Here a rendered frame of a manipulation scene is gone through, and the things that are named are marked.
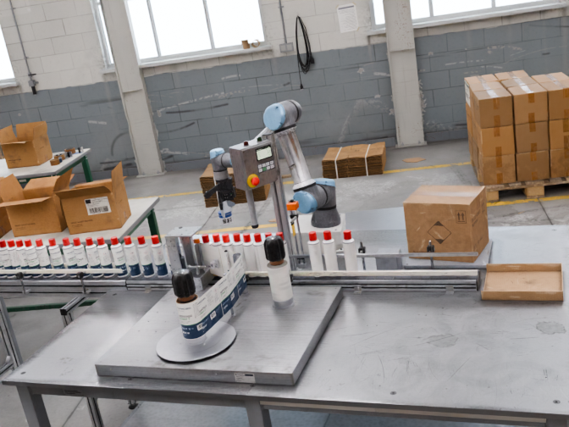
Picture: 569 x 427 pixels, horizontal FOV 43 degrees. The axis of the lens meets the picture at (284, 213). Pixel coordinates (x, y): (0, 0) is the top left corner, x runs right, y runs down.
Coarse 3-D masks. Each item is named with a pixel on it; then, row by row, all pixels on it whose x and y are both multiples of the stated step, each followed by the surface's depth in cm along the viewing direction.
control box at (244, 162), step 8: (240, 144) 318; (256, 144) 314; (264, 144) 316; (232, 152) 316; (240, 152) 310; (248, 152) 312; (272, 152) 319; (232, 160) 318; (240, 160) 312; (248, 160) 312; (256, 160) 315; (264, 160) 317; (240, 168) 314; (248, 168) 313; (256, 168) 315; (240, 176) 316; (248, 176) 314; (256, 176) 316; (264, 176) 319; (272, 176) 321; (240, 184) 318; (248, 184) 314; (264, 184) 320
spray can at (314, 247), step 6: (312, 234) 312; (312, 240) 313; (312, 246) 313; (318, 246) 314; (312, 252) 314; (318, 252) 314; (312, 258) 315; (318, 258) 315; (312, 264) 316; (318, 264) 315; (312, 270) 318; (318, 270) 316; (318, 276) 317
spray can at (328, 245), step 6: (324, 234) 311; (330, 234) 311; (324, 240) 312; (330, 240) 311; (324, 246) 312; (330, 246) 311; (324, 252) 313; (330, 252) 312; (330, 258) 313; (336, 258) 315; (330, 264) 314; (336, 264) 315; (330, 270) 315; (336, 270) 315; (330, 276) 316
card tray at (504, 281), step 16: (496, 272) 305; (512, 272) 303; (528, 272) 301; (544, 272) 298; (560, 272) 296; (496, 288) 292; (512, 288) 290; (528, 288) 287; (544, 288) 285; (560, 288) 283
